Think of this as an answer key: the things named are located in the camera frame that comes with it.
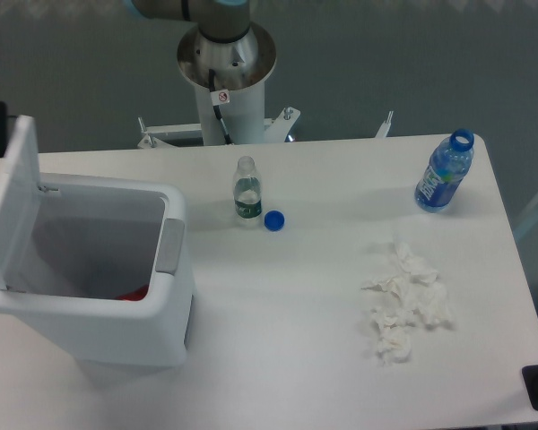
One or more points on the white trash can lid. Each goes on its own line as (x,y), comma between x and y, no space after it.
(21,193)

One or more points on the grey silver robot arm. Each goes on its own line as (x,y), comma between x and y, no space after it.
(227,58)

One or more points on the white trash can body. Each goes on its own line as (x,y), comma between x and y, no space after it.
(99,239)

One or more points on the blue bottle cap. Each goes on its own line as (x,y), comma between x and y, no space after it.
(274,220)

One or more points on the red item in bin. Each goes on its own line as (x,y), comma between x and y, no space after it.
(136,295)

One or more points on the clear green-label bottle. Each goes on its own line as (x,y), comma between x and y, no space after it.
(247,192)

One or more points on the crumpled white tissue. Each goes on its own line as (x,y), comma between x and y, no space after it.
(420,298)

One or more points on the blue drink bottle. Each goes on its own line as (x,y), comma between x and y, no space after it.
(448,165)

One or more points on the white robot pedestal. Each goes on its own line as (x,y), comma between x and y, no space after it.
(225,117)

